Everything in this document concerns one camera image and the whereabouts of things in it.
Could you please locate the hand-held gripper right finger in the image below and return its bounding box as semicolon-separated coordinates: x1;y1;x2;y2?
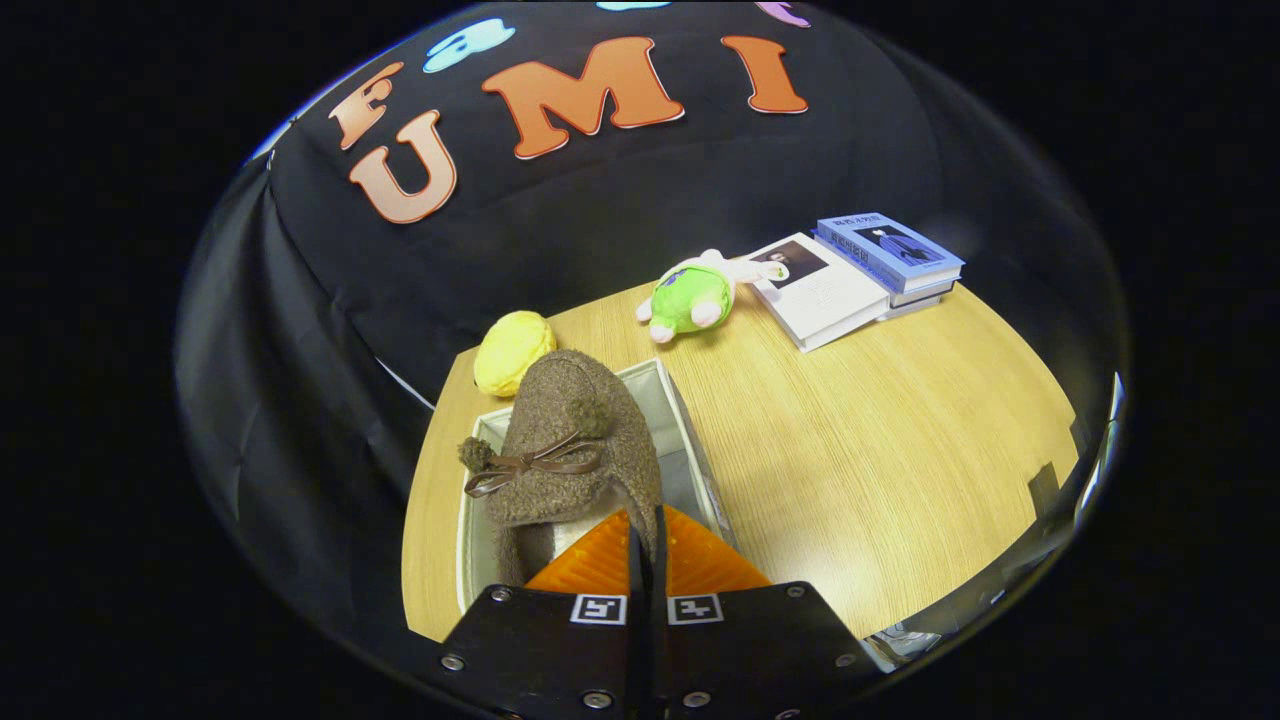
650;505;886;720

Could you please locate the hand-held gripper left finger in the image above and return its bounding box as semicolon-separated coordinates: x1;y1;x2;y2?
435;510;651;720

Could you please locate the beige grey fabric storage box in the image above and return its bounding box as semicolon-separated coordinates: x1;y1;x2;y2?
455;358;741;613

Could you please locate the brown fuzzy shoe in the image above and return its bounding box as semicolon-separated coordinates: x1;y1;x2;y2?
458;348;666;588

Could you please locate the yellow plush toy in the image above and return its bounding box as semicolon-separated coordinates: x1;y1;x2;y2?
473;310;558;399

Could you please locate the green white plush toy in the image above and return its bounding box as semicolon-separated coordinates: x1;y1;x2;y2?
636;248;791;344

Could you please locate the white book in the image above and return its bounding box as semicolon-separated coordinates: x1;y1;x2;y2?
745;232;893;354

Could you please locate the grey book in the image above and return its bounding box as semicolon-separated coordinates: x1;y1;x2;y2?
878;280;959;321

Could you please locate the blue book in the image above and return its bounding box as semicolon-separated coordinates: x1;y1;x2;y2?
812;211;966;295

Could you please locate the black backdrop cloth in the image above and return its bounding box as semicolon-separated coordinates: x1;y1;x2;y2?
172;0;1131;681

